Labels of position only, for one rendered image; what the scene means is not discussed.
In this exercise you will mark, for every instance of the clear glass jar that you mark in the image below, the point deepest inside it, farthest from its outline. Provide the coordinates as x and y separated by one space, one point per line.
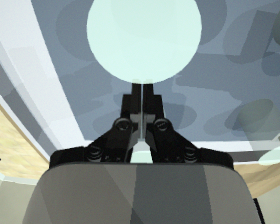
276 29
144 41
260 120
141 151

